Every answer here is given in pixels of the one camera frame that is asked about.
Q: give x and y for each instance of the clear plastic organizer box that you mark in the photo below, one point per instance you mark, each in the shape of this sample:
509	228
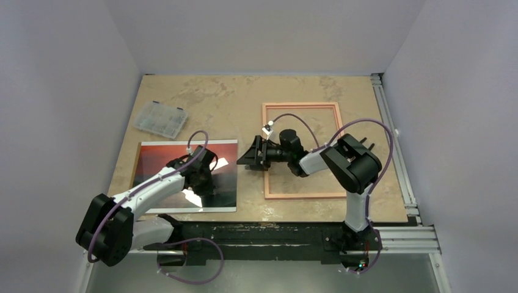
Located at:
160	119

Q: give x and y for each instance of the aluminium rail frame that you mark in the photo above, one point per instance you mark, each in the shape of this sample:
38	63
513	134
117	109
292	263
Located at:
233	106

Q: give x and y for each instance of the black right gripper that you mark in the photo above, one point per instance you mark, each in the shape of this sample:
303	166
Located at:
261	152

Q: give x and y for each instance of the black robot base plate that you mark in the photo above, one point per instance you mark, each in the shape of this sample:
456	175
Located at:
325	242

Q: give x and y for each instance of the yellow black pliers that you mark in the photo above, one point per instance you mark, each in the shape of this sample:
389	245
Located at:
369	146

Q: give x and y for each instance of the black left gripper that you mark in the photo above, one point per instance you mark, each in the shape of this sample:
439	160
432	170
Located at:
208	188

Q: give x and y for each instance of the sunset photo print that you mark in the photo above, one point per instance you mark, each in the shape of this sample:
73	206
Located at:
153	156

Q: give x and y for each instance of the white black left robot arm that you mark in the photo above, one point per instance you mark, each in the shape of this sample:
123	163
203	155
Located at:
111	227

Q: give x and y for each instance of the pink wooden picture frame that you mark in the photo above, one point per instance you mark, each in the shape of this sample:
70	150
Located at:
303	196

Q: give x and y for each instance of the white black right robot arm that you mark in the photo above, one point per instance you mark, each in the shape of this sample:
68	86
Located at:
353	165

